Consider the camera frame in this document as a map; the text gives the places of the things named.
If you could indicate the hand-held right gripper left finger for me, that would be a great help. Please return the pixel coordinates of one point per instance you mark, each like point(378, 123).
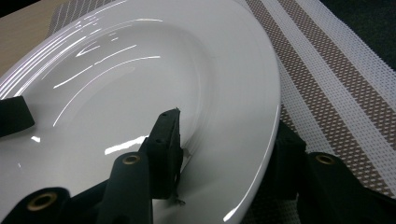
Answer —
point(165, 155)

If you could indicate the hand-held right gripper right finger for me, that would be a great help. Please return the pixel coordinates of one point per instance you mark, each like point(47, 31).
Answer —
point(286, 161)

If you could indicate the white plate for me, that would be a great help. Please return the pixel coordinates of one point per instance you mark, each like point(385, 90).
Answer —
point(130, 93)

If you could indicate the brown striped woven placemat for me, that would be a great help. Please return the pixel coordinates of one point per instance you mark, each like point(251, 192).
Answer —
point(330, 81)

